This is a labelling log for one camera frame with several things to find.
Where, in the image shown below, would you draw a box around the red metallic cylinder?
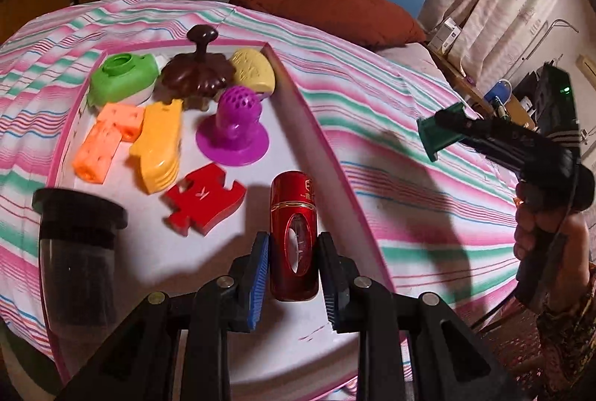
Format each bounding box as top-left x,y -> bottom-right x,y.
269,171 -> 318,301

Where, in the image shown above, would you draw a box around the red puzzle piece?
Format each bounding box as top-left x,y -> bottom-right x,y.
165,163 -> 247,237

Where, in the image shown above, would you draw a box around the teal plastic flanged piece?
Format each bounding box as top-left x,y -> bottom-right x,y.
417,102 -> 466,162

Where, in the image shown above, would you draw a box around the magenta plastic plunger toy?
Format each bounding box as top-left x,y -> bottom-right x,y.
195,85 -> 270,167

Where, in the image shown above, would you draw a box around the yellow-orange plastic comb case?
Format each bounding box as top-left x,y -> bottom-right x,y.
129,99 -> 183,194

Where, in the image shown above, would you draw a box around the yellow textured wedge toy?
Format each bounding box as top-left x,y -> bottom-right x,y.
228,48 -> 276,95

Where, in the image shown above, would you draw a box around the dark brown spinning top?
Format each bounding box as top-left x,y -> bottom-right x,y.
159,25 -> 235,112

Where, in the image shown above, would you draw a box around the orange linked cubes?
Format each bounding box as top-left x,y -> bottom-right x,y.
72,102 -> 145,184

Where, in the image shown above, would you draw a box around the green white round toy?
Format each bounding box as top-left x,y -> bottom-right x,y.
87,52 -> 162,109

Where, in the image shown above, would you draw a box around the person's right hand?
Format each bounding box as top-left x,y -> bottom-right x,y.
513,182 -> 591,313

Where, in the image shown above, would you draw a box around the wooden side shelf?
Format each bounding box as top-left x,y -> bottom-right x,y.
428,49 -> 535,130

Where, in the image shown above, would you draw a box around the blue mug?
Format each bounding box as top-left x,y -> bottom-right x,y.
484,78 -> 513,105

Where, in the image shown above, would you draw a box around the pink-rimmed white tray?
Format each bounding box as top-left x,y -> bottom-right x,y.
32,42 -> 382,400

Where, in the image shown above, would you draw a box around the striped pink green tablecloth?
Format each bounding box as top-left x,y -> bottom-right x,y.
1,0 -> 518,369

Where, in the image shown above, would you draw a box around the small white box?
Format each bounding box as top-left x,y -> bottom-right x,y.
427,18 -> 462,56

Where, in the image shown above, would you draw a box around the rust red cushion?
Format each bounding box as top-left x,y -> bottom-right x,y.
230,0 -> 426,51

